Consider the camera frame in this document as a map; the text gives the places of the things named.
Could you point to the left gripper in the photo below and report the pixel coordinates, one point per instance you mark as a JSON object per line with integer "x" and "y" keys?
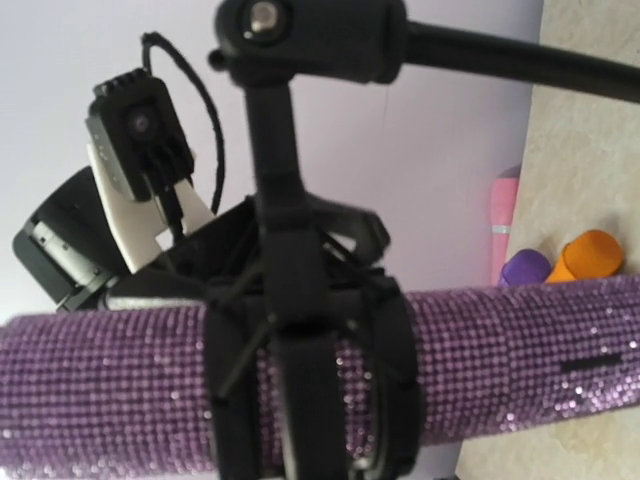
{"x": 209, "y": 259}

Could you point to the black tripod microphone stand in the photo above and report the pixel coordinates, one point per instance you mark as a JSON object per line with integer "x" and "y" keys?
{"x": 263, "y": 46}

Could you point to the rhinestone silver-head microphone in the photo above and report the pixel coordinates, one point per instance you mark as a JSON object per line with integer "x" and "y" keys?
{"x": 191, "y": 389}

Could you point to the pink microphone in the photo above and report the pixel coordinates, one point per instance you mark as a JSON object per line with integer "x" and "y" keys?
{"x": 503, "y": 196}

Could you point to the purple microphone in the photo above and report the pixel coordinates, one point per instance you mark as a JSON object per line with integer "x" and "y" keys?
{"x": 527, "y": 266}

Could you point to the orange microphone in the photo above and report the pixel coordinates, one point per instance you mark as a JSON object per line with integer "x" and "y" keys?
{"x": 593, "y": 254}

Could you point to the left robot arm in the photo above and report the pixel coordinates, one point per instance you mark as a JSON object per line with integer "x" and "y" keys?
{"x": 67, "y": 247}

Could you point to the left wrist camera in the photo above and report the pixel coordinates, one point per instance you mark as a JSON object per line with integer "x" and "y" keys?
{"x": 142, "y": 166}

